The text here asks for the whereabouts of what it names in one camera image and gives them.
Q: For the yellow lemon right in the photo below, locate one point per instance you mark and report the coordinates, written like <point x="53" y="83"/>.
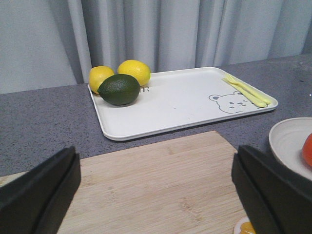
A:
<point x="137" y="69"/>

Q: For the orange fruit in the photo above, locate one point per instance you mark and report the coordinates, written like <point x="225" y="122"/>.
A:
<point x="307" y="150"/>

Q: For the yellow plastic spoon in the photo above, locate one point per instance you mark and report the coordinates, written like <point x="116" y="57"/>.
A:
<point x="257" y="102"/>

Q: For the yellow lemon rear left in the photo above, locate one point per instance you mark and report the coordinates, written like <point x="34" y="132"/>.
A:
<point x="98" y="75"/>

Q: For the beige round plate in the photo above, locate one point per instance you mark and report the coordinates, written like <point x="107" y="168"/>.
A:
<point x="286" y="139"/>

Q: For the yellow plastic fork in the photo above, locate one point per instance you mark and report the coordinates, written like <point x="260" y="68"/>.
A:
<point x="248" y="88"/>

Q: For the grey curtain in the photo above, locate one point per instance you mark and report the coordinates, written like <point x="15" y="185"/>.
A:
<point x="53" y="43"/>

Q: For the white bear tray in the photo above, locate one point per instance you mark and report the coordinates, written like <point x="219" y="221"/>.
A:
<point x="174" y="100"/>

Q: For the orange slice toy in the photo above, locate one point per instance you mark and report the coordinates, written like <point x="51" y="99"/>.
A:
<point x="244" y="226"/>

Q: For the wooden cutting board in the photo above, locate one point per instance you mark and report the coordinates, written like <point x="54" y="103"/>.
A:
<point x="178" y="186"/>

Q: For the dark green lime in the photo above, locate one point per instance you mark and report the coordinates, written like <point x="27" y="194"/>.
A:
<point x="119" y="89"/>

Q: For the yellow lemon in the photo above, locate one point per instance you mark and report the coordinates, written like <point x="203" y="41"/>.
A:
<point x="98" y="75"/>
<point x="137" y="69"/>

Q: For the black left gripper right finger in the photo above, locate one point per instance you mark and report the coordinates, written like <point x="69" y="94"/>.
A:
<point x="275" y="199"/>

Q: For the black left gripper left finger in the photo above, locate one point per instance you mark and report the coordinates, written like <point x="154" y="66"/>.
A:
<point x="37" y="202"/>

